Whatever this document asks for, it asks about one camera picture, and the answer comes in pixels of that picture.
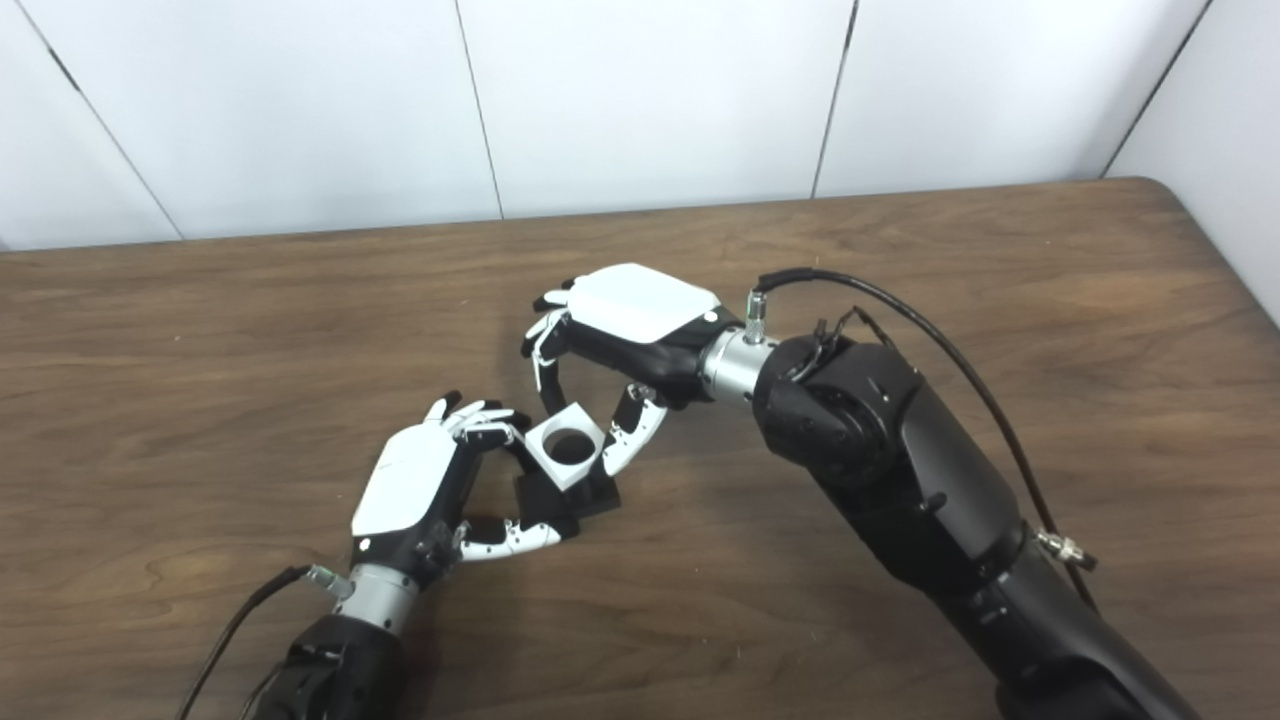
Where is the thin black wrist wire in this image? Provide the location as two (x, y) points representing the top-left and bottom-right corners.
(798, 305), (896, 383)

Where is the white square piece with hole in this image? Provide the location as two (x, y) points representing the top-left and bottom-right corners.
(524, 401), (608, 492)

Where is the white and black left hand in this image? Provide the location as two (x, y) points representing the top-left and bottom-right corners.
(350, 391), (564, 591)

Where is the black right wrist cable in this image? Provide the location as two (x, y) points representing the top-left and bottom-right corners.
(745, 268), (1101, 611)

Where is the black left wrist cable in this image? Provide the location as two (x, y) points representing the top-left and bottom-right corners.
(175, 565), (351, 720)

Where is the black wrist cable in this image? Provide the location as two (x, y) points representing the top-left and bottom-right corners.
(175, 565), (351, 720)
(745, 268), (1101, 611)

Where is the white and black right hand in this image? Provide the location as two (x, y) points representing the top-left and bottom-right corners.
(521, 263), (746, 479)

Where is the black peg with square base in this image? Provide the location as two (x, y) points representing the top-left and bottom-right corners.
(513, 440), (623, 536)

